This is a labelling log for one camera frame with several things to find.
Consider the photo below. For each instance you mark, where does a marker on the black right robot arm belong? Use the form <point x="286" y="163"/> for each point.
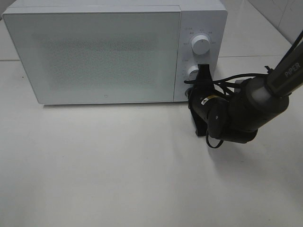
<point x="234" y="108"/>

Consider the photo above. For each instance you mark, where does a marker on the white microwave door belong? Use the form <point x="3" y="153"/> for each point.
<point x="98" y="58"/>

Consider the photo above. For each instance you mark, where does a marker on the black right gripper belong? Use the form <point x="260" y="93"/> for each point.
<point x="202" y="97"/>

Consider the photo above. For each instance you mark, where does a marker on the upper white power knob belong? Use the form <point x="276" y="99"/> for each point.
<point x="200" y="44"/>

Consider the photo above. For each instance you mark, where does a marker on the white timer knob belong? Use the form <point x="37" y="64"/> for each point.
<point x="192" y="72"/>

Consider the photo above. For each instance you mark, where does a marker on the white microwave oven body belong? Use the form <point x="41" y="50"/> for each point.
<point x="197" y="17"/>

